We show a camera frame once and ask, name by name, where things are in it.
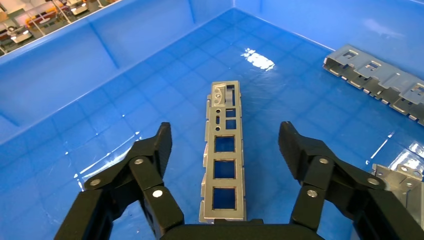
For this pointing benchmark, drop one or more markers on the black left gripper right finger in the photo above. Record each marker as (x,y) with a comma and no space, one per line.
(318,179)

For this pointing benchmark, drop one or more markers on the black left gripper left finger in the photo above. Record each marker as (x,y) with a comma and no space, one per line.
(145,185)

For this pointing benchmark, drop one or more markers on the silver bracket with square holes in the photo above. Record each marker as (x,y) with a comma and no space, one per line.
(208,155)

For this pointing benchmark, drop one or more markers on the dark long metal part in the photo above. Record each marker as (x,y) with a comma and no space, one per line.
(400,175)

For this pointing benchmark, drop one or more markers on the large blue plastic bin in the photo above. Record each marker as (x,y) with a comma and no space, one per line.
(132,82)

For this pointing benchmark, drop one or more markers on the silver tabbed metal plate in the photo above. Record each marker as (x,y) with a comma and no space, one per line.
(374,71)

